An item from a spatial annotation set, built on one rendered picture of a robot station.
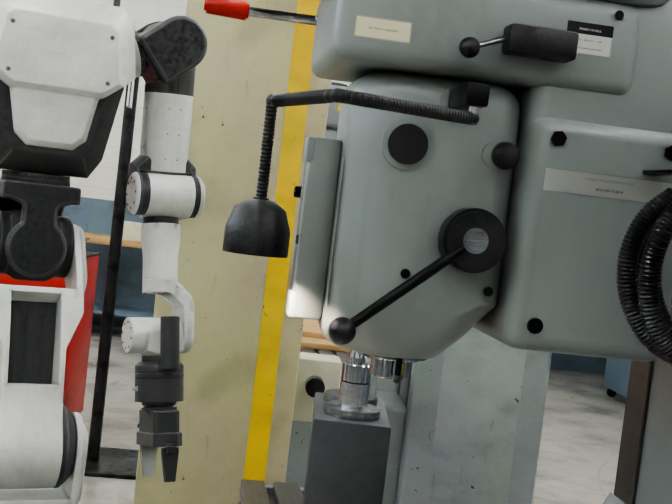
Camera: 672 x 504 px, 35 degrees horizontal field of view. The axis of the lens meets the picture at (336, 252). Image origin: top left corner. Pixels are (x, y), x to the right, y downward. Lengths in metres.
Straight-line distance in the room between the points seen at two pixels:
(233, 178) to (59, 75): 1.19
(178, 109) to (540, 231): 0.95
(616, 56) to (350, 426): 0.72
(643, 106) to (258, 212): 0.44
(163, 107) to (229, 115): 1.02
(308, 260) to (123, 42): 0.77
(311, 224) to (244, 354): 1.79
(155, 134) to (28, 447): 0.59
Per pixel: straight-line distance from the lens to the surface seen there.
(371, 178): 1.15
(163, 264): 1.94
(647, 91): 1.22
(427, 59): 1.14
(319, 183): 1.21
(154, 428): 1.93
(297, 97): 1.08
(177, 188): 1.93
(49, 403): 1.82
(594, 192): 1.18
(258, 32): 2.98
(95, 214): 10.26
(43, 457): 1.81
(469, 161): 1.17
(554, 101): 1.18
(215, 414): 3.02
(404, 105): 1.04
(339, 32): 1.13
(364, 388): 1.66
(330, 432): 1.63
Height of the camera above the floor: 1.48
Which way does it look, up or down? 3 degrees down
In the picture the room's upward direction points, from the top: 7 degrees clockwise
